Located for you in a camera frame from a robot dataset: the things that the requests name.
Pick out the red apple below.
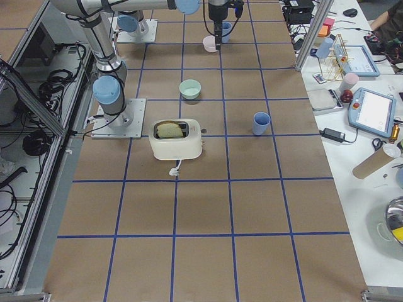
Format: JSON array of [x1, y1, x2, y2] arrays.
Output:
[[340, 90, 353, 104]]

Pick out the white toaster plug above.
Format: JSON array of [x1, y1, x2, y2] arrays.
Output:
[[169, 160, 182, 177]]

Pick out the steel pot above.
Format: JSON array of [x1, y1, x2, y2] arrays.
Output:
[[377, 196, 402, 246]]

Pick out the white toaster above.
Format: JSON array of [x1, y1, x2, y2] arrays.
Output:
[[149, 119, 203, 160]]

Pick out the bread slice in toaster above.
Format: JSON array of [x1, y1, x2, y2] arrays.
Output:
[[157, 123, 183, 138]]

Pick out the black power adapter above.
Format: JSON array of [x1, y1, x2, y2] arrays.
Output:
[[319, 128, 345, 143]]

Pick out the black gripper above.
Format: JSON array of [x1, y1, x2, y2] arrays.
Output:
[[208, 0, 229, 50]]

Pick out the pink cup on desk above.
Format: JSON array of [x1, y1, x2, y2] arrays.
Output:
[[338, 72, 360, 92]]

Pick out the pink plastic bowl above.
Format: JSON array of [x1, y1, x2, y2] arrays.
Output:
[[202, 35, 217, 53]]

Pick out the grey kitchen scale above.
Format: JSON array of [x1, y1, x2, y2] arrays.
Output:
[[307, 89, 343, 115]]

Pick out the gold wire rack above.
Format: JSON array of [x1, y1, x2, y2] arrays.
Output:
[[317, 34, 348, 81]]

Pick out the green plastic bowl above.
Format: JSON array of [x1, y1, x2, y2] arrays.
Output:
[[179, 79, 202, 100]]

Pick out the blue plastic cup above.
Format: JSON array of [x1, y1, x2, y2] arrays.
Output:
[[253, 111, 271, 136], [222, 21, 232, 43]]

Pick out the aluminium frame post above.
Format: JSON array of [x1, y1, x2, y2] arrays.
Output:
[[295, 0, 334, 72]]

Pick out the blue teach pendant tablet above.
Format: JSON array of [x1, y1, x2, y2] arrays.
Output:
[[348, 87, 396, 138]]

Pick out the cardboard tube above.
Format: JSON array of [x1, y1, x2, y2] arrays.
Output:
[[352, 143, 401, 179]]

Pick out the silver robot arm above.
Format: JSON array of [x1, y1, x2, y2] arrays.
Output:
[[108, 14, 158, 44], [52, 1, 200, 126]]

